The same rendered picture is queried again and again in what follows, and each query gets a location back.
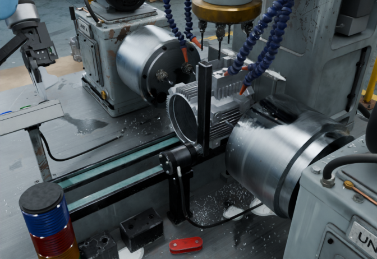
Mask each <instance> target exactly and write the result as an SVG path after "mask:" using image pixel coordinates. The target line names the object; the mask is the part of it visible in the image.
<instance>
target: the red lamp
mask: <svg viewBox="0 0 377 259"><path fill-rule="evenodd" d="M29 234H30V236H31V240H32V242H33V245H34V248H35V250H36V252H37V253H38V254H40V255H42V256H45V257H52V256H56V255H60V254H61V253H63V252H65V251H66V250H68V249H69V248H70V247H71V245H72V244H73V242H74V239H75V233H74V230H73V226H72V222H71V218H70V219H69V221H68V223H67V225H66V226H65V227H64V228H63V229H62V230H61V231H59V232H58V233H56V234H53V235H50V236H47V237H37V236H34V235H32V234H31V233H30V232H29Z"/></svg>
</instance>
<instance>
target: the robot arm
mask: <svg viewBox="0 0 377 259"><path fill-rule="evenodd" d="M0 20H4V21H5V23H6V26H7V28H8V29H11V30H12V32H13V34H15V36H14V37H13V38H12V39H11V40H10V41H9V42H7V43H6V44H5V45H4V46H3V47H2V48H1V49H0V66H1V65H2V64H4V63H5V61H6V59H7V58H8V57H9V56H10V55H12V54H13V53H14V52H15V51H16V50H18V48H19V47H21V48H20V52H21V54H22V58H23V61H24V64H25V67H26V68H27V70H28V72H29V75H30V77H31V80H32V82H33V84H34V86H35V88H36V90H37V92H38V94H39V96H40V97H41V98H42V99H43V100H47V95H46V92H45V91H46V90H47V89H49V88H50V87H52V86H54V85H55V84H56V83H57V82H58V77H57V76H55V75H50V74H48V73H47V70H46V69H45V67H48V66H49V65H51V64H55V63H56V61H55V59H59V58H58V54H57V51H56V49H55V46H54V43H53V41H51V39H50V36H49V33H48V30H47V27H46V25H45V22H40V17H39V14H38V11H37V9H36V5H35V3H34V0H0ZM30 34H31V35H30ZM26 41H27V42H26ZM52 46H53V48H54V51H55V53H56V55H54V53H52V49H51V48H50V47H52Z"/></svg>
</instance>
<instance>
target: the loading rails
mask: <svg viewBox="0 0 377 259"><path fill-rule="evenodd" d="M227 140H228V139H227V138H224V139H222V140H221V141H220V146H218V147H216V148H214V149H211V148H210V149H209V155H207V156H205V157H202V156H201V155H200V154H198V161H197V163H196V164H194V165H191V166H190V167H191V168H192V169H193V170H194V176H193V177H192V178H190V202H191V201H193V200H194V194H193V193H192V192H191V191H193V190H195V189H197V188H199V187H201V186H203V185H205V184H207V183H209V182H211V181H213V180H215V179H217V178H219V177H220V178H221V179H222V180H223V181H225V182H226V183H228V182H230V181H231V180H233V179H234V178H233V177H232V176H231V175H230V174H229V173H228V171H227V169H226V165H225V152H226V146H227ZM180 144H181V142H180V140H178V138H177V135H176V133H175V131H173V132H171V133H168V134H166V135H164V136H161V137H158V138H155V139H153V140H151V141H148V142H146V143H143V144H141V145H138V146H135V147H133V148H130V149H128V150H125V151H123V152H120V153H118V154H115V155H112V156H110V157H107V158H105V159H102V160H100V161H97V162H94V163H92V164H89V165H87V166H84V167H82V168H79V169H76V170H74V171H72V172H69V173H66V174H64V175H61V176H59V177H56V178H53V179H51V180H49V181H46V182H53V183H56V184H59V185H60V186H61V187H62V188H63V192H64V195H65V199H66V203H67V207H68V211H69V214H70V218H71V222H72V226H73V230H74V233H75V237H76V241H77V244H78V243H80V242H82V241H84V240H86V239H88V238H91V237H93V236H95V235H96V234H98V233H100V232H102V231H104V230H106V229H107V230H108V231H109V232H111V231H113V230H115V229H117V228H119V224H120V223H121V222H123V221H125V220H127V219H129V218H131V217H133V216H135V215H137V214H139V213H141V212H143V211H145V210H147V209H149V208H151V207H153V208H154V209H157V208H159V207H161V206H163V205H165V204H167V203H169V183H168V179H167V177H166V176H165V175H164V170H163V168H162V167H160V161H159V155H160V153H161V152H162V151H165V150H170V149H173V148H175V147H177V146H179V145H180Z"/></svg>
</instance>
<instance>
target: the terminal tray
mask: <svg viewBox="0 0 377 259"><path fill-rule="evenodd" d="M227 57H228V59H227ZM208 63H210V64H212V65H213V75H212V91H213V90H214V97H215V99H216V100H219V101H220V99H221V98H222V99H224V97H225V98H227V96H229V97H231V95H234V94H237V93H238V92H239V93H240V91H241V89H242V86H243V80H244V79H245V76H246V75H247V74H248V73H249V71H247V70H240V71H239V73H238V74H236V75H233V76H231V75H228V76H224V73H225V72H227V69H228V67H230V66H232V65H233V64H234V59H233V58H231V57H229V56H226V57H223V58H221V59H220V60H218V59H216V60H213V61H210V62H208ZM217 75H219V76H217ZM196 81H198V65H196Z"/></svg>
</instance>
